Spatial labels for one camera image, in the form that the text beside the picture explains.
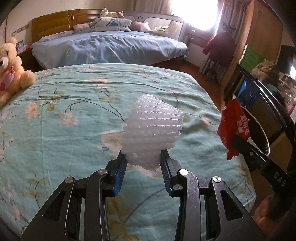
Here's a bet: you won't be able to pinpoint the teal floral bed sheet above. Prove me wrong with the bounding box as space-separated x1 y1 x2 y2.
0 64 258 241

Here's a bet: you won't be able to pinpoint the stack of green boxes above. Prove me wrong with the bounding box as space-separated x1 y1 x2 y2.
240 45 265 68

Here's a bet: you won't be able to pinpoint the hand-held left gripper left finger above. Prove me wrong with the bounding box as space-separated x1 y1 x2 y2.
21 149 129 241

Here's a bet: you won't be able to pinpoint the white foam fruit net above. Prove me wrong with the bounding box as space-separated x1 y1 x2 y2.
121 93 185 172

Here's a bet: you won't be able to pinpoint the wooden nightstand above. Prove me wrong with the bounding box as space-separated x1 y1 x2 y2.
17 49 40 73

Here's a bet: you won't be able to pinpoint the wall sockets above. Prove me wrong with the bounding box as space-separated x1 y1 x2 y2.
11 24 30 36

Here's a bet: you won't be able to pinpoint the grey crib rail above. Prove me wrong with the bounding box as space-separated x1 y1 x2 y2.
125 11 187 44

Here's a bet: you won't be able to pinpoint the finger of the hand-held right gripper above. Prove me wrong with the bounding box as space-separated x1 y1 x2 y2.
230 136 270 170

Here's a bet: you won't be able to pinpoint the red snack wrapper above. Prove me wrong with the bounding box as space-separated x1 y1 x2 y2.
217 98 255 161

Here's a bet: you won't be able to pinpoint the cream teddy bear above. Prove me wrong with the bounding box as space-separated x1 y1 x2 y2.
0 37 37 108

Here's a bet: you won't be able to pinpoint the person's right hand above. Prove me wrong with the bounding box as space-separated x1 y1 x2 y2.
253 196 289 241

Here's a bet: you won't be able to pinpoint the beige curtain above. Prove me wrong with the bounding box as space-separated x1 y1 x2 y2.
217 0 234 33

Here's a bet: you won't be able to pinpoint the pink pillow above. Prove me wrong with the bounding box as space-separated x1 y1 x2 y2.
73 23 91 31

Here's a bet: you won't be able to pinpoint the black monitor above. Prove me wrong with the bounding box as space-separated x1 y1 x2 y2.
277 45 296 75

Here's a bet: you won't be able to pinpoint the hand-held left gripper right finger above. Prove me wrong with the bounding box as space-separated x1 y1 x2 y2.
161 149 262 241

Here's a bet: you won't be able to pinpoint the pale pink plush toy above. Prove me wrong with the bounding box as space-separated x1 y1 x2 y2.
131 21 151 32

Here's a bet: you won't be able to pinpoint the clear plastic package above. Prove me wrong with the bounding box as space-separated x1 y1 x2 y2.
279 74 296 112

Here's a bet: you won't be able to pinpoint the window desk with drawers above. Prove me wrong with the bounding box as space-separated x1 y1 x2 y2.
185 23 213 47

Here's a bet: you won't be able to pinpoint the blue box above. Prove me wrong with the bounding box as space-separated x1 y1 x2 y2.
236 79 264 110

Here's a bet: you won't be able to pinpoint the black trash bin white rim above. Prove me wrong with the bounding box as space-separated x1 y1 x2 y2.
240 107 270 157

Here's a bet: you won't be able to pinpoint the wooden wardrobe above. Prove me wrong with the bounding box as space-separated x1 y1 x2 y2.
233 0 284 68

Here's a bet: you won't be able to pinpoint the dark red coat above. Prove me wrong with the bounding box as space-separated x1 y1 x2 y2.
202 31 236 63

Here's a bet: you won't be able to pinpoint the bed with blue duvet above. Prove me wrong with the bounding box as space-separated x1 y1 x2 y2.
30 30 189 70

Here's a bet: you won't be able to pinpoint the striped cloth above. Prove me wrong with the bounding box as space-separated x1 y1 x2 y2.
199 58 226 81

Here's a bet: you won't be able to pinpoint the wooden headboard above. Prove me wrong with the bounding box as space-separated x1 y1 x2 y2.
31 9 104 44

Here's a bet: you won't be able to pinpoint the brown plush item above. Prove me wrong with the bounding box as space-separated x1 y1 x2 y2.
252 64 281 87

